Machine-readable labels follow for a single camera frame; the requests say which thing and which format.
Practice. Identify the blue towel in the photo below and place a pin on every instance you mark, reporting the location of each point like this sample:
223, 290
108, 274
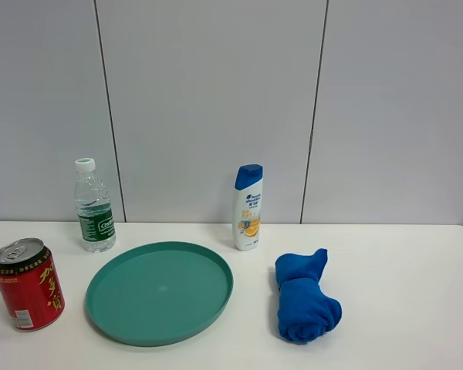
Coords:
305, 312

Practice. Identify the white blue shampoo bottle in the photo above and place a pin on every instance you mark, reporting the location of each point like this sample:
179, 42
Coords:
247, 205

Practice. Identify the green round plate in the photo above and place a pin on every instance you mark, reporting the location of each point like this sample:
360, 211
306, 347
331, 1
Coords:
159, 294

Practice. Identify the clear water bottle green label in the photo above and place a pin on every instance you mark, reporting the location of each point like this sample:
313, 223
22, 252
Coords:
93, 208

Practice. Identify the red soda can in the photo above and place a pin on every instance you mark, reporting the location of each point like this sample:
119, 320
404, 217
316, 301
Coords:
29, 284

